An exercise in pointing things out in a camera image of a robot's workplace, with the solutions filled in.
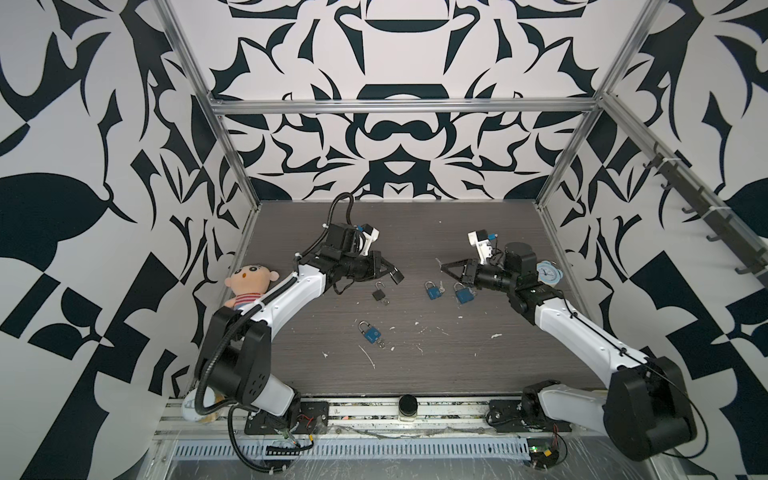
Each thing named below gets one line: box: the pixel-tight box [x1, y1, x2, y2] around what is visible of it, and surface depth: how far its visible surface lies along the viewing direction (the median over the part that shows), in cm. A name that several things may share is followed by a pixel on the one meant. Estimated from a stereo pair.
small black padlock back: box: [372, 281, 386, 301], surface depth 98 cm
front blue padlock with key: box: [358, 320, 385, 348], surface depth 90 cm
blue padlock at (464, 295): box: [453, 282, 475, 304], surface depth 97 cm
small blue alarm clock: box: [536, 260, 564, 287], surface depth 98 cm
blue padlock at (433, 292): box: [425, 280, 443, 300], surface depth 98 cm
